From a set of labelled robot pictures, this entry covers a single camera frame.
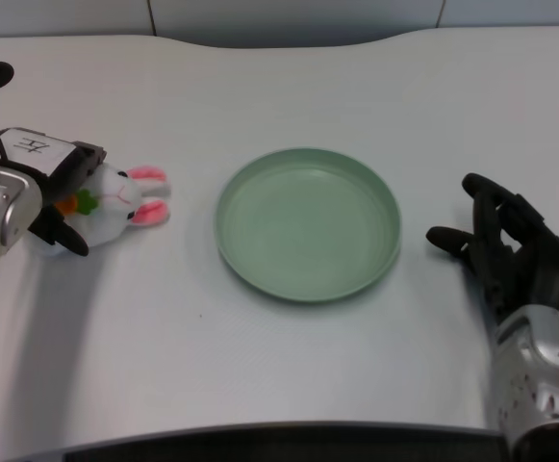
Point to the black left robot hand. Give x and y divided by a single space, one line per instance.
62 168

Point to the white rabbit plush doll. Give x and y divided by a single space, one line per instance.
115 204

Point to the green round plate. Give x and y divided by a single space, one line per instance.
307 225

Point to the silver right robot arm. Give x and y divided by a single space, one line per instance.
541 380

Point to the dark robot torso edge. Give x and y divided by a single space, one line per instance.
284 443

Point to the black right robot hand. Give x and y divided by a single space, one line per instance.
524 260

